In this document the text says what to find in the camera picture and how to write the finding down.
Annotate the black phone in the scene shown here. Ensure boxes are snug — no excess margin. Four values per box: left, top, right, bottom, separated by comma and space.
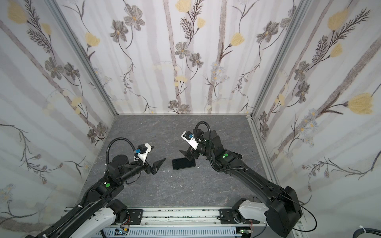
172, 158, 196, 170

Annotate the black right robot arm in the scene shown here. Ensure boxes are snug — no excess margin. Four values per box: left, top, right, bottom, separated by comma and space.
181, 130, 304, 238

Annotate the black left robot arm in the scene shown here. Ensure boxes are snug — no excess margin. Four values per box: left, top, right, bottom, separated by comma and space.
36, 137, 166, 238

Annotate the small green circuit board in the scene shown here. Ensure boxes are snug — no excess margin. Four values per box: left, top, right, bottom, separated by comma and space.
114, 229, 128, 236

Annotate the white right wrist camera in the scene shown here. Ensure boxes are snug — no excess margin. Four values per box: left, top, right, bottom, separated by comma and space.
181, 131, 198, 150

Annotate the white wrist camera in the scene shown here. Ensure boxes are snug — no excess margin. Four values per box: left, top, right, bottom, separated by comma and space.
181, 131, 198, 150
134, 143, 154, 166

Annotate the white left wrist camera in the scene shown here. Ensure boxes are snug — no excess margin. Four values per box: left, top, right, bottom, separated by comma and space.
134, 143, 154, 166

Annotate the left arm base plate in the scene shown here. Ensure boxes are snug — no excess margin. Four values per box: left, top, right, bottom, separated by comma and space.
115, 209, 143, 225

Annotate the white slotted cable duct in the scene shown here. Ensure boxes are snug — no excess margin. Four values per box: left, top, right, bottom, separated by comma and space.
103, 227, 242, 238

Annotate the aluminium mounting rail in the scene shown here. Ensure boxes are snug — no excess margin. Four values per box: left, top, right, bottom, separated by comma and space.
63, 206, 303, 230

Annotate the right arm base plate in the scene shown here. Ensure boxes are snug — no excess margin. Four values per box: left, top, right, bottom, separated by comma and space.
217, 208, 260, 225

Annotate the black cable bottom right corner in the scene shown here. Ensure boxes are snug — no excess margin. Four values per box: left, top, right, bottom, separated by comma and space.
352, 226, 381, 238

